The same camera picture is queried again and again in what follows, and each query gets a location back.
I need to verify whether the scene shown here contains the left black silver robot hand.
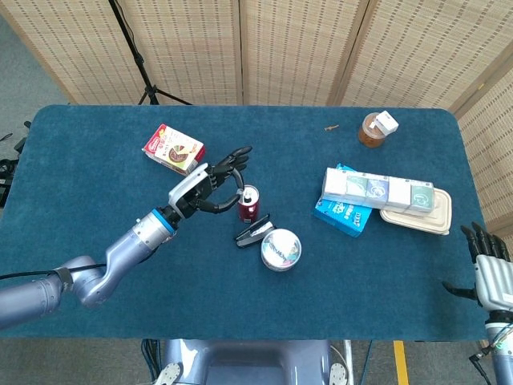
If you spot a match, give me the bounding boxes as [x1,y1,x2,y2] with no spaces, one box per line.
[168,145,254,220]

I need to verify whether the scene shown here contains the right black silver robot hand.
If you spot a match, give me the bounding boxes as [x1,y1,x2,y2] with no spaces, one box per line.
[441,221,513,312]

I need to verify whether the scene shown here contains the red soda can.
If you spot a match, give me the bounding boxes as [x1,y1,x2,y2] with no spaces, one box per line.
[236,184,261,223]

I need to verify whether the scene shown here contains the red white food box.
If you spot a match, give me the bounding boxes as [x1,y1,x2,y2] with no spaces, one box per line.
[141,123,207,179]

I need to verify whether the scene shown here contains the black stapler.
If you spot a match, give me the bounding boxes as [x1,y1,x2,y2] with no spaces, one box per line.
[234,213,278,250]

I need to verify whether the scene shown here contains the beige lidded food container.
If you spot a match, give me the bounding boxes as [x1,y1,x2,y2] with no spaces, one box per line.
[379,187,454,237]

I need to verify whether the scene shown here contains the round silver tin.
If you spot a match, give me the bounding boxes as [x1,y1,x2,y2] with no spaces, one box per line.
[260,228,303,273]

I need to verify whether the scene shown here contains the bamboo screen panel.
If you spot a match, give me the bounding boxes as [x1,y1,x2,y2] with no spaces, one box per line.
[0,0,244,107]
[448,51,513,237]
[239,0,370,107]
[328,0,513,109]

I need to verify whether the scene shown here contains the black tripod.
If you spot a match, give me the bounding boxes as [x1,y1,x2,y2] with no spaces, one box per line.
[107,0,194,107]

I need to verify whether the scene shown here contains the wrapped tissue multipack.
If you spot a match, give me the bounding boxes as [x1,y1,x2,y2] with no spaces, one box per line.
[321,167,436,214]

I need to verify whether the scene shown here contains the blue cardboard box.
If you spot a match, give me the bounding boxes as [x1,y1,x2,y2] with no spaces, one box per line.
[312,162,374,239]

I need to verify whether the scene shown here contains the blue table cloth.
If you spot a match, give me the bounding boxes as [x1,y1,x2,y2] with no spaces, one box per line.
[0,104,488,342]

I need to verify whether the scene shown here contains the silver blue robot torso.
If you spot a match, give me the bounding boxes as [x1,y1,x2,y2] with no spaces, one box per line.
[156,338,354,385]

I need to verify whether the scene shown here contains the black equipment on floor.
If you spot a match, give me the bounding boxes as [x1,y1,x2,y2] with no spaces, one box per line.
[0,120,32,209]

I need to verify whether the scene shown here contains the amber jar of rubber bands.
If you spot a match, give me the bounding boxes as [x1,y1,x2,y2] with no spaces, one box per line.
[357,112,389,150]

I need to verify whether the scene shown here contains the small white box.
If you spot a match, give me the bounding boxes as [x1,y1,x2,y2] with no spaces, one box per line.
[369,110,400,137]

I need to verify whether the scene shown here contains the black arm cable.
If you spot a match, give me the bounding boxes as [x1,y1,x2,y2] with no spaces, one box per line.
[0,261,108,282]

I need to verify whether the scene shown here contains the black cable bundle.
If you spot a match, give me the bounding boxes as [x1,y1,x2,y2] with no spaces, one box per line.
[139,338,162,385]

